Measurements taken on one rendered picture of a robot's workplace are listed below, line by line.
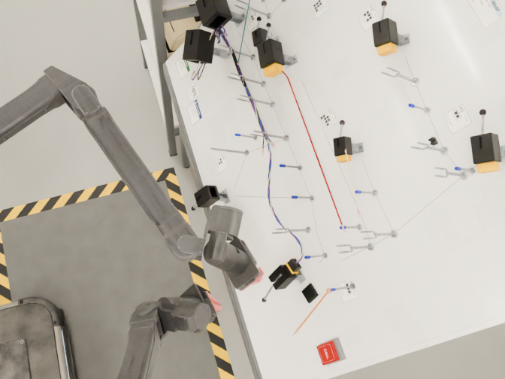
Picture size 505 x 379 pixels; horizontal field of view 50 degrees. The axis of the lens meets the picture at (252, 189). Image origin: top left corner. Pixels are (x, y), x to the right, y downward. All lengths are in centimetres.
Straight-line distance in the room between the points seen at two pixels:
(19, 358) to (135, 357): 132
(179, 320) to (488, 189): 71
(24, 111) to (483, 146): 94
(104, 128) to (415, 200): 72
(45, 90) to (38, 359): 136
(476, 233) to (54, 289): 193
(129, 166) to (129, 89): 186
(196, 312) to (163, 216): 22
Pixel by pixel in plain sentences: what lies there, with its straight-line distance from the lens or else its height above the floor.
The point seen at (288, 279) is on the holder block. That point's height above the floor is 114.
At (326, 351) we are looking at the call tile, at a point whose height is 111.
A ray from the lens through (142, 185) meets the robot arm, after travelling 114.
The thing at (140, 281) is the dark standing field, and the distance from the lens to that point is 258.
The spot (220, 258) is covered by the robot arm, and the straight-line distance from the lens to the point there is 110.
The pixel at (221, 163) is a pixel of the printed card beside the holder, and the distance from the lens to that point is 171.
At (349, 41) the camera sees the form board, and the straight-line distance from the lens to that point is 145.
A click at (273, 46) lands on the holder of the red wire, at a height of 133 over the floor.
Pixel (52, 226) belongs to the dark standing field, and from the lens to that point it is 273.
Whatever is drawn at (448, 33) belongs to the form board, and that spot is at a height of 156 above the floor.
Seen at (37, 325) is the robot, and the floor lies 24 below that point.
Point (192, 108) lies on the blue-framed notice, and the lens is 184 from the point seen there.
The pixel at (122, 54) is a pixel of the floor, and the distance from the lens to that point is 312.
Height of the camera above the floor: 250
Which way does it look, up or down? 67 degrees down
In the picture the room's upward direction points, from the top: 13 degrees clockwise
